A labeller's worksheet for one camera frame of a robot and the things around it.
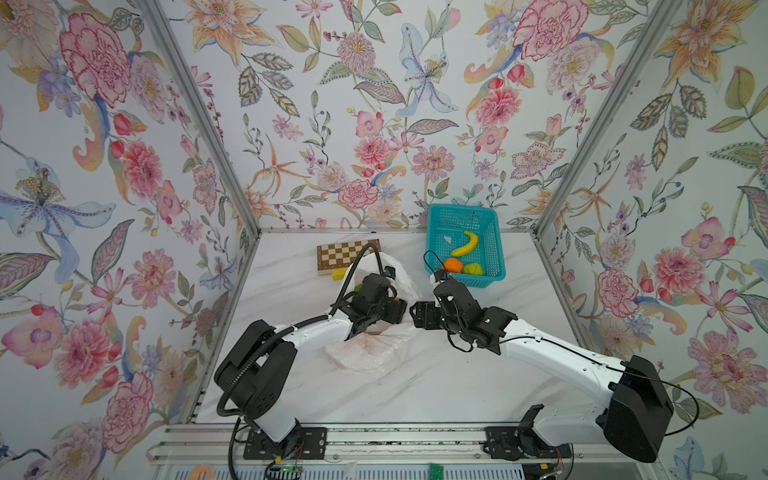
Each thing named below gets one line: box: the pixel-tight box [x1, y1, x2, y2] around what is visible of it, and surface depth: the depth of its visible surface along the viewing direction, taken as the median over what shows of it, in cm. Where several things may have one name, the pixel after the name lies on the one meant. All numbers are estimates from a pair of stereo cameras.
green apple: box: [462, 263, 484, 276], surface depth 103 cm
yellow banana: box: [450, 230, 479, 257], surface depth 116 cm
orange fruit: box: [442, 258, 463, 273], surface depth 105 cm
